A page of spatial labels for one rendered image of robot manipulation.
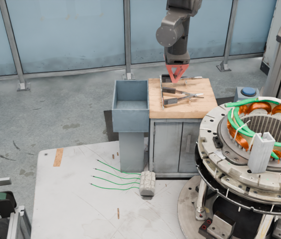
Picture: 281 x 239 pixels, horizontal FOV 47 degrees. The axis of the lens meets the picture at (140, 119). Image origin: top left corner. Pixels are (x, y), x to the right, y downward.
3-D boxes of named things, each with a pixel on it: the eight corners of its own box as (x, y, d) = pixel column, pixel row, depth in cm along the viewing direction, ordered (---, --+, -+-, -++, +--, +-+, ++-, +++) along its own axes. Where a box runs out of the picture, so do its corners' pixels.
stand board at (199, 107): (149, 118, 93) (149, 111, 92) (148, 84, 108) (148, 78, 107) (218, 118, 93) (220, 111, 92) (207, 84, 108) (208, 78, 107)
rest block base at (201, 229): (207, 221, 94) (208, 216, 93) (232, 237, 89) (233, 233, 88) (197, 232, 91) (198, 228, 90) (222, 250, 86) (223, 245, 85)
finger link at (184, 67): (164, 86, 98) (166, 58, 92) (162, 75, 104) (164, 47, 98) (186, 86, 98) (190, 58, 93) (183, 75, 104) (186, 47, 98)
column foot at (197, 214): (203, 202, 99) (203, 200, 99) (206, 220, 94) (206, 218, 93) (193, 202, 99) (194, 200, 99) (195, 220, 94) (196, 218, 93)
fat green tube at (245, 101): (224, 111, 79) (226, 105, 77) (220, 102, 82) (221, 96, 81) (282, 108, 80) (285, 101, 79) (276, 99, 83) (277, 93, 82)
